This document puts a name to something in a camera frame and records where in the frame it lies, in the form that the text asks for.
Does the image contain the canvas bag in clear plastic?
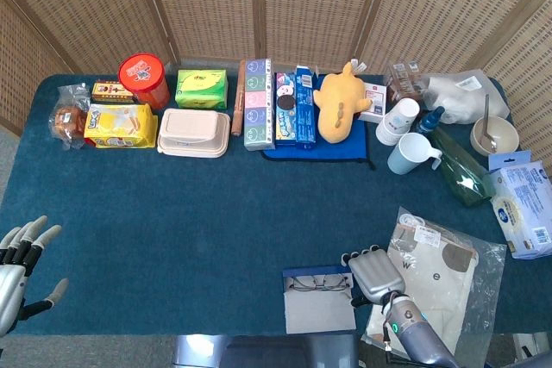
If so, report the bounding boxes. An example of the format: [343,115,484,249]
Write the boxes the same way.
[361,206,507,356]

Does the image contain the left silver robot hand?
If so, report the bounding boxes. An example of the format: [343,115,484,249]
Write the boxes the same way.
[0,215,70,337]

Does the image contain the small red yellow snack box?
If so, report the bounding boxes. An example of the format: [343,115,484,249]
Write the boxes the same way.
[91,79,139,105]

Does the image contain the metal spoon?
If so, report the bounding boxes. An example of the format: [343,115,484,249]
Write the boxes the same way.
[479,93,499,154]

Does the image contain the yellow plush toy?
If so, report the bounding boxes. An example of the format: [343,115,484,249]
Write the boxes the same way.
[312,61,374,144]

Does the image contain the blue hang card package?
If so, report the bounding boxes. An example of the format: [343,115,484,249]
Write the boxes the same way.
[487,150,533,172]

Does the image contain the light blue plastic mug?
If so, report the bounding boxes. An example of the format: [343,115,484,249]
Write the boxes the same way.
[386,132,443,176]

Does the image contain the blue cardboard glasses case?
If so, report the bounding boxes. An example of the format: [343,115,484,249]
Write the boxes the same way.
[282,264,357,335]

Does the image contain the clear plastic container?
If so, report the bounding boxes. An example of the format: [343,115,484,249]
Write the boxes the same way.
[383,60,426,106]

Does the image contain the white plastic bag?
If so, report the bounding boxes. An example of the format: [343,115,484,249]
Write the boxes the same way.
[420,68,511,126]

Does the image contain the pastel pocket tissue multipack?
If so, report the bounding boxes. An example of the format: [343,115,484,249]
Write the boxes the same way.
[243,57,276,152]

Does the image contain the dark blue open carton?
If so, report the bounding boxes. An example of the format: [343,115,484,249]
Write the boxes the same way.
[294,65,319,149]

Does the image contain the blue sandwich cookie box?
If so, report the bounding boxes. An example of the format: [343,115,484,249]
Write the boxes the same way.
[274,72,298,147]

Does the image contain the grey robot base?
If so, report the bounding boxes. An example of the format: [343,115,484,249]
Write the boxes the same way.
[171,334,359,368]

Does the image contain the wooden rolling pin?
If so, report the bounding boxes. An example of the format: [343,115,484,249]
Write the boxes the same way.
[230,59,247,137]

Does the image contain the small white box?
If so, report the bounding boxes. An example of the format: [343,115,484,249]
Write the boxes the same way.
[357,81,388,124]

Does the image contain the stack of paper cups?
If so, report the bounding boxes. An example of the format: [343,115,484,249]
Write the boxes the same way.
[375,97,421,147]

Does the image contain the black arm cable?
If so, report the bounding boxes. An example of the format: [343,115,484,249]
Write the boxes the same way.
[381,298,402,360]

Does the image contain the black wire-frame eyeglasses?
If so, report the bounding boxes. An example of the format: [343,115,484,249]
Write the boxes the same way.
[287,275,353,292]

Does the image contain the bread in clear bag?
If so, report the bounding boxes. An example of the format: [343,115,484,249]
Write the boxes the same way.
[49,82,91,152]

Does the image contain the green glass bottle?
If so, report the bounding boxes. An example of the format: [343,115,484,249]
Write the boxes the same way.
[429,126,497,208]

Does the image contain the white wet wipes pack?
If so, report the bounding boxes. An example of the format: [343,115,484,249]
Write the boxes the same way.
[489,160,552,260]

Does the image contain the orange tub with red lid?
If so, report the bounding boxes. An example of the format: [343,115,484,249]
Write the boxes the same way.
[117,53,171,111]

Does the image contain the beige bowl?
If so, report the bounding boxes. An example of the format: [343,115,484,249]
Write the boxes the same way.
[469,116,520,155]

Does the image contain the green tissue pack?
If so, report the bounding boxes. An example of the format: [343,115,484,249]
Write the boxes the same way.
[174,68,229,110]

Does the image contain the dark blue small bottle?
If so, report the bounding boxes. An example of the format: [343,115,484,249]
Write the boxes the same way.
[415,105,446,135]

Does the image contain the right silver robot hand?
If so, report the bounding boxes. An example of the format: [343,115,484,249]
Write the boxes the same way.
[341,245,406,308]

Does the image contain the woven folding screen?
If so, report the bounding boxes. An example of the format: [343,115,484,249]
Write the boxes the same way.
[0,0,552,171]

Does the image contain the beige plastic lunch box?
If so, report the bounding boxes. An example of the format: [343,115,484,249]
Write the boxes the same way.
[156,108,231,159]

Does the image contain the yellow biscuit pack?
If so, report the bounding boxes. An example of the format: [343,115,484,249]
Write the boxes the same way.
[83,103,159,149]

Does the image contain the blue cloth mat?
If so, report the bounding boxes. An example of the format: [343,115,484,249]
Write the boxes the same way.
[261,74,376,171]

